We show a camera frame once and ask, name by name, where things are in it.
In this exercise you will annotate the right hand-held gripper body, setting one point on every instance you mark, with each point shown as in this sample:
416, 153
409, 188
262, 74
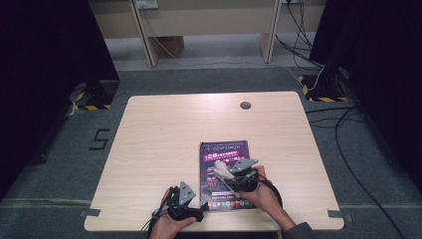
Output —
245, 181

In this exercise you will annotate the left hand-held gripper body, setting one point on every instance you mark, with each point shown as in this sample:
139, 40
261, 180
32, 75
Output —
182, 202

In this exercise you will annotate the glossy illustrated magazine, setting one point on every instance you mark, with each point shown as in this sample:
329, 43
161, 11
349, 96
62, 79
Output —
212, 156

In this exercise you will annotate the person's right hand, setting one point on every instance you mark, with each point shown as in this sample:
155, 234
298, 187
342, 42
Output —
262, 199

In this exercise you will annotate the person's left hand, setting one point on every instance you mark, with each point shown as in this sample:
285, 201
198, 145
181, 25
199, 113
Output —
169, 229

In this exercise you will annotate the grey round table grommet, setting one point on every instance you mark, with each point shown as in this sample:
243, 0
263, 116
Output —
245, 105

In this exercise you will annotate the grey tape piece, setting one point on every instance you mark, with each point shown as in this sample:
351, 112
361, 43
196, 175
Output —
338, 215
90, 212

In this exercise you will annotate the stand base with hazard tape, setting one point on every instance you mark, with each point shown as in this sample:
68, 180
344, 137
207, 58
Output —
99, 96
323, 89

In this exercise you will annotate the brown cardboard box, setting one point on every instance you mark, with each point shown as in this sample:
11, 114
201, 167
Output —
172, 45

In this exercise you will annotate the black curtain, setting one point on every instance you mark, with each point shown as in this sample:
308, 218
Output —
43, 83
381, 66

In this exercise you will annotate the white power strip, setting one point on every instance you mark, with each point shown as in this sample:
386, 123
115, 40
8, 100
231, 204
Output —
146, 4

